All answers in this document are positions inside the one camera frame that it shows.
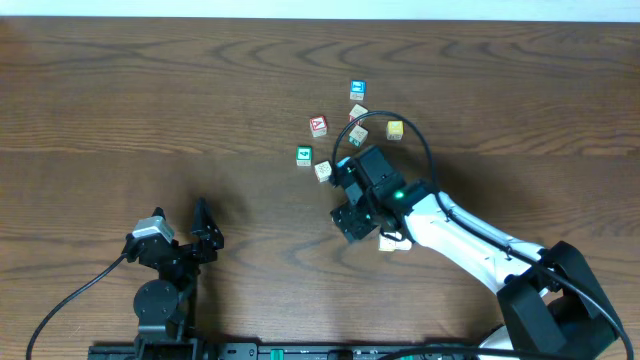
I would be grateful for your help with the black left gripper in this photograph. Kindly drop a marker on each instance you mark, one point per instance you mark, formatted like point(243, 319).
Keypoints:
point(182, 251)

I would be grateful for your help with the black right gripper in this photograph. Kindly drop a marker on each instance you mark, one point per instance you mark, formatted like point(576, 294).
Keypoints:
point(346, 218)

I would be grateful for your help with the yellow wooden block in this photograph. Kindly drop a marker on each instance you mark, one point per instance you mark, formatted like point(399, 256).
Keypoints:
point(394, 130)

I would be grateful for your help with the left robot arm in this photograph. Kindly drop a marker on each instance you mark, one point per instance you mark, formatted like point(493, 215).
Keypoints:
point(165, 307)

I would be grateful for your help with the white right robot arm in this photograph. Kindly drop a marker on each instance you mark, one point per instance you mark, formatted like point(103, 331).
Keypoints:
point(551, 301)

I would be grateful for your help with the plain block blue side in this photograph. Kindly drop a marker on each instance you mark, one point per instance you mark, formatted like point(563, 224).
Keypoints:
point(323, 171)

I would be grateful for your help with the teal side wooden block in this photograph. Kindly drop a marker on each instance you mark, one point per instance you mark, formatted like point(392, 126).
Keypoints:
point(358, 135)

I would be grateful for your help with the green 4 number block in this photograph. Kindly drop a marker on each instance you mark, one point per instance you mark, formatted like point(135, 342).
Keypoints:
point(304, 156)

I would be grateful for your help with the red letter A block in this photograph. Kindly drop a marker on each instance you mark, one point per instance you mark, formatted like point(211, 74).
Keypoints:
point(318, 126)

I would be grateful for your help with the red M side block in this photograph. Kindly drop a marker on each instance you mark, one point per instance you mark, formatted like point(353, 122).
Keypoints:
point(357, 111)

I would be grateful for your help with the blue top wooden block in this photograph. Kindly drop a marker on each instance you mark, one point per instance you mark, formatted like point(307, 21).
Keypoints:
point(357, 90)

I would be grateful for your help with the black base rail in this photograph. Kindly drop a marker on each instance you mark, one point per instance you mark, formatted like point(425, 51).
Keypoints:
point(253, 351)

